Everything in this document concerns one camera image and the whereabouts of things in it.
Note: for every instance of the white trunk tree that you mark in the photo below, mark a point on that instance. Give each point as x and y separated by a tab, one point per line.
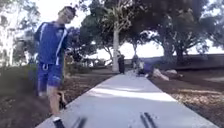
115	50

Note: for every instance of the robot's own part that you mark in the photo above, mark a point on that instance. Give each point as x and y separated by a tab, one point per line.
148	120

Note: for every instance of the grey concrete path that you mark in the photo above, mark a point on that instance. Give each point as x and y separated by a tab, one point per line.
126	103

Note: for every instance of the pale trees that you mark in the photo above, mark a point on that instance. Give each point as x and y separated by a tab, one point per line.
13	30

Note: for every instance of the brown mulch bed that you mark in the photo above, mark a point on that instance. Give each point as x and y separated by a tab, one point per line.
200	96
20	110

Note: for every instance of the person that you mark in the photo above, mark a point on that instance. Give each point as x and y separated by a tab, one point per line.
146	68
50	43
120	63

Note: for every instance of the dark raised bank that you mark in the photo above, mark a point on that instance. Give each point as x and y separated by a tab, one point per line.
193	61

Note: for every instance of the large dark trees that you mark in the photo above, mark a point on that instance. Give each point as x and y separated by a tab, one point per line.
176	23

